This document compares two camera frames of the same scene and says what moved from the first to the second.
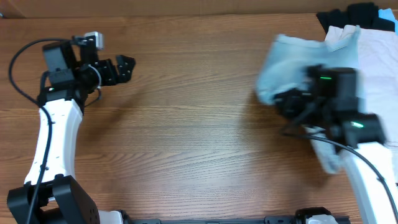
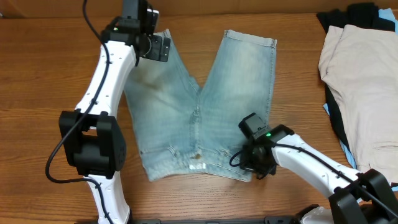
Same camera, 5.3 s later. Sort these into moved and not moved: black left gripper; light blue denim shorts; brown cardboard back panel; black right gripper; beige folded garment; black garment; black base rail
Moved: black left gripper; light blue denim shorts; black right gripper
Not moved: beige folded garment; brown cardboard back panel; black base rail; black garment
